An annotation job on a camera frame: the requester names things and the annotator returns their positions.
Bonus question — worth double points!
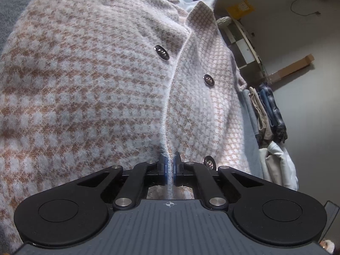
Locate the folded plaid shirt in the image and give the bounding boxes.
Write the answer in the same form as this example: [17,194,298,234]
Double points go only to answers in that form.
[259,82,289,144]

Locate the grey bed blanket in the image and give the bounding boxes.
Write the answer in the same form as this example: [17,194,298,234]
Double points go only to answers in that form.
[0,0,265,255]

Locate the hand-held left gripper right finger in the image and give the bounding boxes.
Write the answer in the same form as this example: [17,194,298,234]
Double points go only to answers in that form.
[173,151,265,210]

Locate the wall power cord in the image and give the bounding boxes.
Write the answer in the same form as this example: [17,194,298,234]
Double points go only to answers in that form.
[291,0,321,16]

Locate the folded white cloth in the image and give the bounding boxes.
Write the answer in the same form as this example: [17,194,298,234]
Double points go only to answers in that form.
[259,140,299,191]

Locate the person's right hand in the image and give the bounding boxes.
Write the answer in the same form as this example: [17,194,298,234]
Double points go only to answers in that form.
[319,239,336,255]

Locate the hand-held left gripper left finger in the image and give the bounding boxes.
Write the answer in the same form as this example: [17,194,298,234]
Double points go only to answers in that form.
[77,155,169,210]

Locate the white wooden desk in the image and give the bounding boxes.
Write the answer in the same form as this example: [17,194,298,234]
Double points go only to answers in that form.
[218,18,269,85]

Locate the yellow box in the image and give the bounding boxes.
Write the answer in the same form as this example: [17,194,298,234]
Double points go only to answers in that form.
[226,0,255,20]

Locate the pink white houndstooth coat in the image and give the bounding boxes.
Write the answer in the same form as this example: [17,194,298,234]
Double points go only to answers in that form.
[0,0,255,247]

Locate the folded blue jeans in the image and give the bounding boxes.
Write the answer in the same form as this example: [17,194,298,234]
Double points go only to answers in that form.
[259,88,277,128]

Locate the folded beige cloth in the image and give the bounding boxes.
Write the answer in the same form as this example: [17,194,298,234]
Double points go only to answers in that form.
[248,86,274,141]

